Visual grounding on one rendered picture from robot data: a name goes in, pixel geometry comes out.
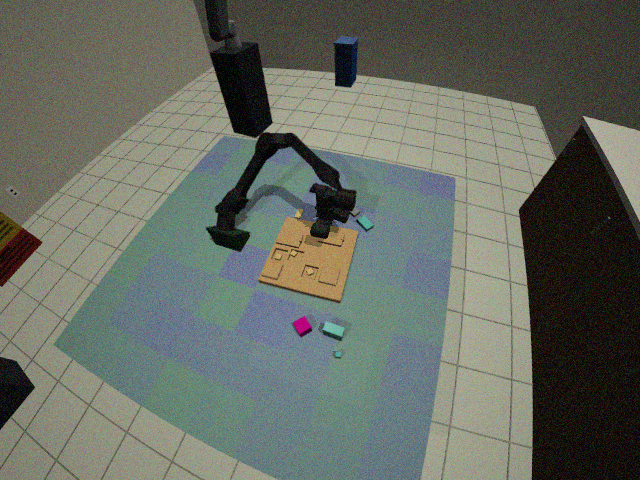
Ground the magenta cube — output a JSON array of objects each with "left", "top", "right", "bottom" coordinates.
[{"left": 294, "top": 317, "right": 312, "bottom": 337}]

